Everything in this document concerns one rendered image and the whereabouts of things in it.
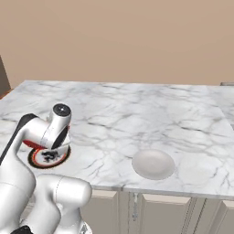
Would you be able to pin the white plate with black-red rim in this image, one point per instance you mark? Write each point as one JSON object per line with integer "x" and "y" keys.
{"x": 39, "y": 163}

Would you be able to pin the red bowl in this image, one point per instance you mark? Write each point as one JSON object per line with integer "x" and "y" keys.
{"x": 30, "y": 143}

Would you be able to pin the grey counter fitting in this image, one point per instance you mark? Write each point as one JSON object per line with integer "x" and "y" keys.
{"x": 228, "y": 83}

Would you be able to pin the dark brown cabinet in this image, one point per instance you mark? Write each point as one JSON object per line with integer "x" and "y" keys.
{"x": 3, "y": 77}

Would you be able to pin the beige cabinet door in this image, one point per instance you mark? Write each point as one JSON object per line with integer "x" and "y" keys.
{"x": 102, "y": 213}
{"x": 224, "y": 219}
{"x": 164, "y": 216}

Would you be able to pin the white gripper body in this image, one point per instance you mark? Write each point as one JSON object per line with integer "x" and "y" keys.
{"x": 66, "y": 142}

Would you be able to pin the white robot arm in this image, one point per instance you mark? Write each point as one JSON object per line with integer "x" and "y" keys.
{"x": 18, "y": 182}

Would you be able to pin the plain white plate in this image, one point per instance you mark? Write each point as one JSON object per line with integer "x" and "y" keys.
{"x": 153, "y": 164}

